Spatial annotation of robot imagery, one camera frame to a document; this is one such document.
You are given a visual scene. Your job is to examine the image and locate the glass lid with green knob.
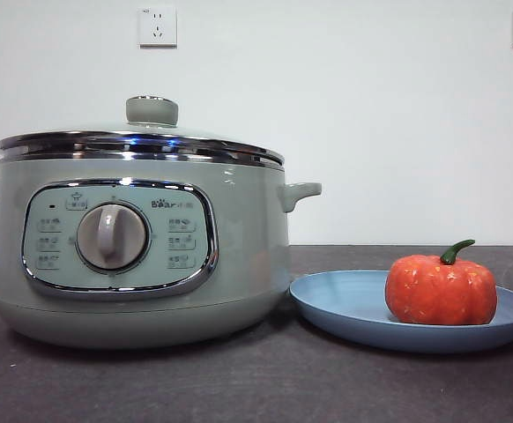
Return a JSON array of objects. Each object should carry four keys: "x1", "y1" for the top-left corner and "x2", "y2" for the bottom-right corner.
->
[{"x1": 0, "y1": 94, "x2": 286, "y2": 163}]

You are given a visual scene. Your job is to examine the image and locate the orange pumpkin with green stem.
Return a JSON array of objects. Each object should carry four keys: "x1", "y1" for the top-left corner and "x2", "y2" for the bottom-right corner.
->
[{"x1": 384, "y1": 239, "x2": 499, "y2": 327}]

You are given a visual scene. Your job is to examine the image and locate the pale green electric steamer pot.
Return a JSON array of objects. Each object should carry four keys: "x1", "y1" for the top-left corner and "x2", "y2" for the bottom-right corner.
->
[{"x1": 0, "y1": 152, "x2": 323, "y2": 351}]

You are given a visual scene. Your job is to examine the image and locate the blue round plate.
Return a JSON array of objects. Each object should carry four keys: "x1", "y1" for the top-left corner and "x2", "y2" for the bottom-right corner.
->
[{"x1": 288, "y1": 270, "x2": 513, "y2": 354}]

